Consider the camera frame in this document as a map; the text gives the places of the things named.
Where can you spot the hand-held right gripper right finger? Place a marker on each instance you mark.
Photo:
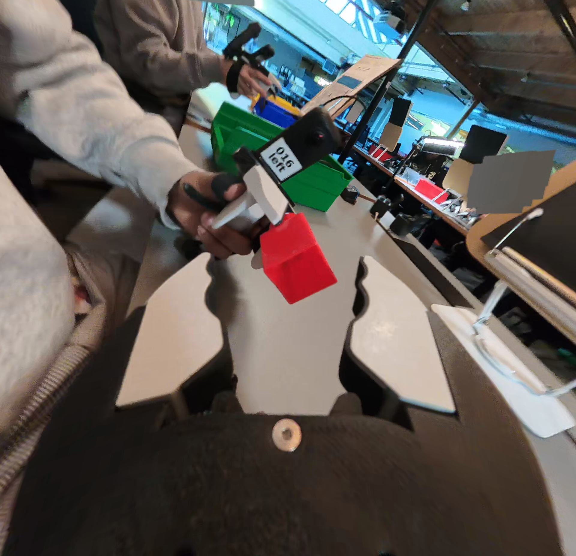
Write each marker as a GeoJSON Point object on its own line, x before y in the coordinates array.
{"type": "Point", "coordinates": [400, 349]}

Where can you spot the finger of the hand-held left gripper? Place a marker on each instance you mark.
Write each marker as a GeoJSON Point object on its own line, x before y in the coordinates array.
{"type": "Point", "coordinates": [267, 195]}
{"type": "Point", "coordinates": [257, 259]}

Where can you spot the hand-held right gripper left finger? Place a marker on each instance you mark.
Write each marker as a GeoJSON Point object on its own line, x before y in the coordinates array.
{"type": "Point", "coordinates": [171, 340]}

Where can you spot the red square cup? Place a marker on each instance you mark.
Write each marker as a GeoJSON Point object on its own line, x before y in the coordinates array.
{"type": "Point", "coordinates": [297, 263]}

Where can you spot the green plastic bin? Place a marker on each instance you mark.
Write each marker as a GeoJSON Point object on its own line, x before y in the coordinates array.
{"type": "Point", "coordinates": [315, 186]}

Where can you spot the person's left forearm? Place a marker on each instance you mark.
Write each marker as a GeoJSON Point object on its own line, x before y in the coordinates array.
{"type": "Point", "coordinates": [90, 105]}

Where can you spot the person's left hand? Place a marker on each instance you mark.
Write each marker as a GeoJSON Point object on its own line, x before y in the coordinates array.
{"type": "Point", "coordinates": [193, 209]}

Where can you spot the blue plastic bin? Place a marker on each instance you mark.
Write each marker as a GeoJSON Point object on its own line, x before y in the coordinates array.
{"type": "Point", "coordinates": [274, 113]}

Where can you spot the cardboard sheet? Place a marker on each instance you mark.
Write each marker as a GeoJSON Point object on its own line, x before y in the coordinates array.
{"type": "Point", "coordinates": [355, 78]}

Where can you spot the small black box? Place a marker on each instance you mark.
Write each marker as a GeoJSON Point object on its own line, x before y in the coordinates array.
{"type": "Point", "coordinates": [350, 194]}

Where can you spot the background monitor with cardboard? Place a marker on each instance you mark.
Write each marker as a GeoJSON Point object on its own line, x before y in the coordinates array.
{"type": "Point", "coordinates": [400, 110]}
{"type": "Point", "coordinates": [483, 141]}

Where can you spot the black metal pole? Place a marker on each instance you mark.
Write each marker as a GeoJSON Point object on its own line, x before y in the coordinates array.
{"type": "Point", "coordinates": [396, 65]}

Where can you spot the black charger dock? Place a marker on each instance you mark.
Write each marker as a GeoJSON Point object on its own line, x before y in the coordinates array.
{"type": "Point", "coordinates": [407, 225]}

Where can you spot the red plastic bin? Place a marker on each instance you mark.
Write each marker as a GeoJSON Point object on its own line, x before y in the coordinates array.
{"type": "Point", "coordinates": [429, 190]}

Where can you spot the person's grey hoodie torso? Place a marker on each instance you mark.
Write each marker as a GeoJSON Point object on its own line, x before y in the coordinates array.
{"type": "Point", "coordinates": [27, 317]}

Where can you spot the cardboard-backed monitor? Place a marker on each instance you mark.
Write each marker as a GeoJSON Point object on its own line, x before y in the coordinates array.
{"type": "Point", "coordinates": [540, 236]}

